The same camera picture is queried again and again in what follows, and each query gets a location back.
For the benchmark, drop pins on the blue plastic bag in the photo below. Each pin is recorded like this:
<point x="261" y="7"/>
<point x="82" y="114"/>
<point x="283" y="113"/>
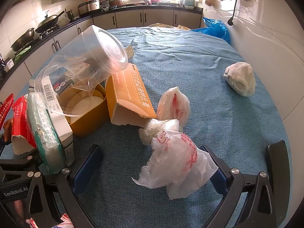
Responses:
<point x="216" y="28"/>

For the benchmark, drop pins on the brown snack packet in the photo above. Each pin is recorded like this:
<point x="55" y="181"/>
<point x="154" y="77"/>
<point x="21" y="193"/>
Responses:
<point x="7" y="128"/>

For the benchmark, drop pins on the gas stove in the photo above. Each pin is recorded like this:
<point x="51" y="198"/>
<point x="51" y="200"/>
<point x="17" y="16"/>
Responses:
<point x="48" y="31"/>

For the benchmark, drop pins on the clear plastic container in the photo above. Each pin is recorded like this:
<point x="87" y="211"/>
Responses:
<point x="109" y="49"/>

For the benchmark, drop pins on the white cloth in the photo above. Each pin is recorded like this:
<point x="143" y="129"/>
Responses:
<point x="239" y="76"/>

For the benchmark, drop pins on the steel rice cooker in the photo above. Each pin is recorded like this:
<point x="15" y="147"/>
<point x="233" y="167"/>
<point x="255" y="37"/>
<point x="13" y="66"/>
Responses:
<point x="89" y="6"/>

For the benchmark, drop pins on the green rag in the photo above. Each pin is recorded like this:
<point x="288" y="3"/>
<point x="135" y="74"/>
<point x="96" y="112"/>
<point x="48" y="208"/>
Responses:
<point x="22" y="52"/>

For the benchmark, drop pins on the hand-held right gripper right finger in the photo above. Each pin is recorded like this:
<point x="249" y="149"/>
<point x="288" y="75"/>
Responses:
<point x="218" y="173"/>

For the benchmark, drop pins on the white carton box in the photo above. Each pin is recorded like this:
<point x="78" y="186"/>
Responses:
<point x="63" y="127"/>

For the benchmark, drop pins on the blue tablecloth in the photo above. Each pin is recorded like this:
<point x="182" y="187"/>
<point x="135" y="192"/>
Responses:
<point x="190" y="64"/>

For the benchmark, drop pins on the steel wok with lid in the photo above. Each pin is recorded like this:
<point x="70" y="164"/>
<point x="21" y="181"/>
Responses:
<point x="48" y="20"/>

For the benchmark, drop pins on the black kitchen countertop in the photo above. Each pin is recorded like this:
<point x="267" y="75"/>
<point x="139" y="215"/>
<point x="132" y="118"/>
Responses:
<point x="166" y="7"/>

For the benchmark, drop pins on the orange cardboard box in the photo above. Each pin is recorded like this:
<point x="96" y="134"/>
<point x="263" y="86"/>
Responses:
<point x="128" y="92"/>

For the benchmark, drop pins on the white green container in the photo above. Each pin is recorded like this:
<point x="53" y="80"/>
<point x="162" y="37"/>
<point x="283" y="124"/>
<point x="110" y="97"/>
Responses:
<point x="190" y="0"/>

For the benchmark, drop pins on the small white plastic bag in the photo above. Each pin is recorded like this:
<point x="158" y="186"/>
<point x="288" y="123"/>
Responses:
<point x="156" y="125"/>

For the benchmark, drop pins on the red beige wipes packet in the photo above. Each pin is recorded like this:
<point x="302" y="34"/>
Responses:
<point x="21" y="118"/>

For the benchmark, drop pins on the white printed milk carton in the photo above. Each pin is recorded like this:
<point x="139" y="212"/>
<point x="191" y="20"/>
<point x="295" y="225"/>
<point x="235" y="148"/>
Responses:
<point x="80" y="70"/>

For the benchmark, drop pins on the pill blister pack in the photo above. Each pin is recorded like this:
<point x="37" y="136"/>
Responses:
<point x="129" y="51"/>

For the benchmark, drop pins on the steel kettle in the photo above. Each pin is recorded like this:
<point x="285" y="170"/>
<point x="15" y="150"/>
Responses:
<point x="69" y="15"/>

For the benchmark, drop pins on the grey base cabinets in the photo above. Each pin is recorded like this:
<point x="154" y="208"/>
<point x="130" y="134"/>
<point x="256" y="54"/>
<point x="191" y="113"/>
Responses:
<point x="133" y="19"/>

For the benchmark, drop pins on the pink white plastic bag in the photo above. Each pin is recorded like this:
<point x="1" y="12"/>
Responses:
<point x="173" y="106"/>

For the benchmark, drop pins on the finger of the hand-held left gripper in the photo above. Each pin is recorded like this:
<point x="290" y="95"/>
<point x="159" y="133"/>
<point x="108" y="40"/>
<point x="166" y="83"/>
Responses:
<point x="19" y="162"/>

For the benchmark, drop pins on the red plastic basket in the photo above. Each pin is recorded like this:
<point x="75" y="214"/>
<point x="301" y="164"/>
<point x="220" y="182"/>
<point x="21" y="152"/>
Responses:
<point x="6" y="106"/>

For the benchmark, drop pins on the yellow plastic bag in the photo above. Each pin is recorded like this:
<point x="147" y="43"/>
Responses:
<point x="163" y="25"/>

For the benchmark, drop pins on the red white printed strip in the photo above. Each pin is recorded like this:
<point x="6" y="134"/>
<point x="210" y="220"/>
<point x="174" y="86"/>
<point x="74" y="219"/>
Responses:
<point x="64" y="221"/>

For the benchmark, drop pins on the white red-printed plastic bag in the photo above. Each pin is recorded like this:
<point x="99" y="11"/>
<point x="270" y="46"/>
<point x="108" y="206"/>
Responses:
<point x="175" y="159"/>

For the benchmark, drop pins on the yellow plastic tub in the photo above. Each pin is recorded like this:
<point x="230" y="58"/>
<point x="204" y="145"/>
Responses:
<point x="90" y="123"/>

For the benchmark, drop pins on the brown pot with lid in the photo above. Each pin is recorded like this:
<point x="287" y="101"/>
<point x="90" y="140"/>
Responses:
<point x="116" y="2"/>

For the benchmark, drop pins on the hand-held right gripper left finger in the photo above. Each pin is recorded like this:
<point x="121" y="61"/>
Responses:
<point x="83" y="171"/>

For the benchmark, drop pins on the green wet wipes packet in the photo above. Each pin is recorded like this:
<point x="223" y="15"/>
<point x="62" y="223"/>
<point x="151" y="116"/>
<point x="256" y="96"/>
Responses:
<point x="45" y="133"/>

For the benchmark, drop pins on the black frying pan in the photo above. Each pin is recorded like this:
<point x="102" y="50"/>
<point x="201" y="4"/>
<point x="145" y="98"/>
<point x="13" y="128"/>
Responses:
<point x="22" y="39"/>

